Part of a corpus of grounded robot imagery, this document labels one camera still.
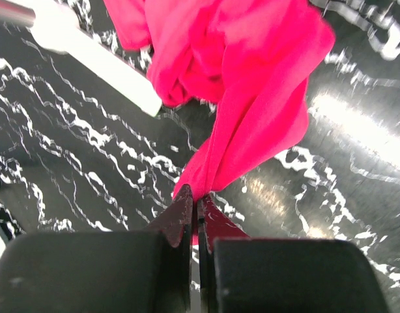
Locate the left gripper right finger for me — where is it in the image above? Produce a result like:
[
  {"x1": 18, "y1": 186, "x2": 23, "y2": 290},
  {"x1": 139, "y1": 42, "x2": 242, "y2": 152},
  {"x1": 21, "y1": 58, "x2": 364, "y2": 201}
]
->
[{"x1": 197, "y1": 196, "x2": 389, "y2": 312}]

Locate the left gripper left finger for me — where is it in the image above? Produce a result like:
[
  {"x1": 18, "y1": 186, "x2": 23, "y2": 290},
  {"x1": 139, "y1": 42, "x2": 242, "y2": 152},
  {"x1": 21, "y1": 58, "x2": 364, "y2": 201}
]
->
[{"x1": 0, "y1": 185, "x2": 193, "y2": 312}]

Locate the pink red t shirt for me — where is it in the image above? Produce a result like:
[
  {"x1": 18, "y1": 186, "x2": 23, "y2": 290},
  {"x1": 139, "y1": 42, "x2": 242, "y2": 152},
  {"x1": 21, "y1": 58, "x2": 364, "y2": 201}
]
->
[{"x1": 105, "y1": 1, "x2": 335, "y2": 200}]

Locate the metal clothes rack stand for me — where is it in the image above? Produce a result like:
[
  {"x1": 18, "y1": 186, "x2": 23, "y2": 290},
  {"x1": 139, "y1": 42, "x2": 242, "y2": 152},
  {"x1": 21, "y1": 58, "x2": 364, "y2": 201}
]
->
[{"x1": 0, "y1": 1, "x2": 162, "y2": 117}]

